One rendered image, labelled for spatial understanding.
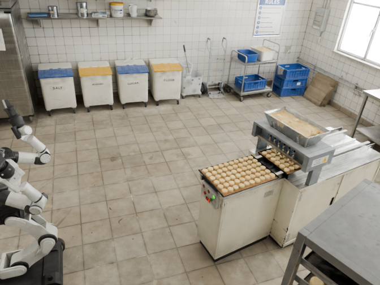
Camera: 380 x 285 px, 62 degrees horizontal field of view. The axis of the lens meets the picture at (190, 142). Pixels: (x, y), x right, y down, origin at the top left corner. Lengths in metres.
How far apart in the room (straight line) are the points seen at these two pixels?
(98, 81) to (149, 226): 3.05
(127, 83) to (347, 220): 5.03
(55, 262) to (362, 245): 2.57
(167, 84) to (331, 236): 5.16
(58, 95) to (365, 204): 5.19
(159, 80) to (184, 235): 3.31
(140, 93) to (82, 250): 3.36
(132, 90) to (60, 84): 1.22
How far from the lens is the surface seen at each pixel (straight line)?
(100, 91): 5.83
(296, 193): 3.01
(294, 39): 7.79
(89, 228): 3.63
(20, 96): 5.61
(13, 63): 5.44
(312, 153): 2.84
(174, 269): 3.21
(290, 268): 1.22
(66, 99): 5.88
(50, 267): 3.14
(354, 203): 1.31
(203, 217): 3.08
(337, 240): 1.13
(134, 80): 5.83
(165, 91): 6.06
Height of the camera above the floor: 2.57
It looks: 31 degrees down
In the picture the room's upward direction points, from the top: 4 degrees clockwise
